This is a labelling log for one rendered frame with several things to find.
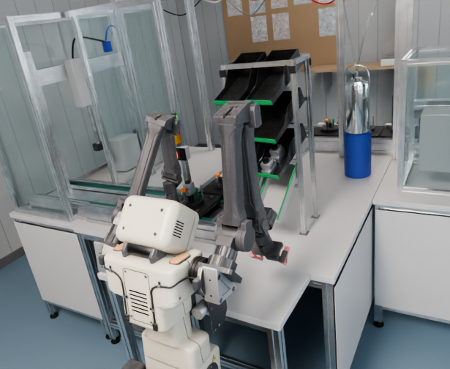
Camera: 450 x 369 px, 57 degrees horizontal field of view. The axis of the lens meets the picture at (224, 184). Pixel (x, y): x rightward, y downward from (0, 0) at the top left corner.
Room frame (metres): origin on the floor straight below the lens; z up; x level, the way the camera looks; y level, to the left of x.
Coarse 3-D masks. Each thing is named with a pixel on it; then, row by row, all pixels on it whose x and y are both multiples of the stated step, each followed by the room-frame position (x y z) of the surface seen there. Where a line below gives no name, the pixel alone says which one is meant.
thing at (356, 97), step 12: (348, 84) 2.29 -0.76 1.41; (360, 84) 2.25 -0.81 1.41; (348, 96) 2.28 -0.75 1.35; (360, 96) 2.24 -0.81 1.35; (348, 108) 2.28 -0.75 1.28; (360, 108) 2.24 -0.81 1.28; (348, 120) 2.28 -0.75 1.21; (360, 120) 2.24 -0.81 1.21; (348, 132) 2.28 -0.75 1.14; (360, 132) 2.24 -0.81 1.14
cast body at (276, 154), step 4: (276, 144) 1.73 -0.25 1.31; (272, 148) 1.72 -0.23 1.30; (276, 148) 1.71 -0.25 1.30; (280, 148) 1.72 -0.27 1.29; (272, 152) 1.72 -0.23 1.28; (276, 152) 1.71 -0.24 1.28; (280, 152) 1.72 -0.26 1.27; (284, 152) 1.74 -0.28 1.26; (272, 156) 1.73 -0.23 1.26; (276, 156) 1.72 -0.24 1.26; (280, 156) 1.72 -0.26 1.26; (276, 160) 1.72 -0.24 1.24; (280, 160) 1.72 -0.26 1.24
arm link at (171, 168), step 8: (176, 120) 1.51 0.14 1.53; (176, 128) 1.51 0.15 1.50; (168, 136) 1.54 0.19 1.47; (160, 144) 1.61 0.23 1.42; (168, 144) 1.58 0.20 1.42; (168, 152) 1.62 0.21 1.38; (168, 160) 1.66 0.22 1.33; (176, 160) 1.71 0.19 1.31; (168, 168) 1.71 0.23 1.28; (176, 168) 1.72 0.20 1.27; (168, 176) 1.76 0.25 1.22; (176, 176) 1.74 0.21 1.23
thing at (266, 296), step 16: (208, 256) 1.63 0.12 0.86; (240, 272) 1.47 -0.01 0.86; (256, 272) 1.45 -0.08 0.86; (272, 272) 1.43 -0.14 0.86; (288, 272) 1.42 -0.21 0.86; (240, 288) 1.36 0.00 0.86; (256, 288) 1.34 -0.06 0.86; (272, 288) 1.33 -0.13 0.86; (288, 288) 1.32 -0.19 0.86; (304, 288) 1.33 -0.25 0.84; (240, 304) 1.27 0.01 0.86; (256, 304) 1.25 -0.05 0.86; (272, 304) 1.24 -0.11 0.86; (288, 304) 1.23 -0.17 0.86; (256, 320) 1.17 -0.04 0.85; (272, 320) 1.16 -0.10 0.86
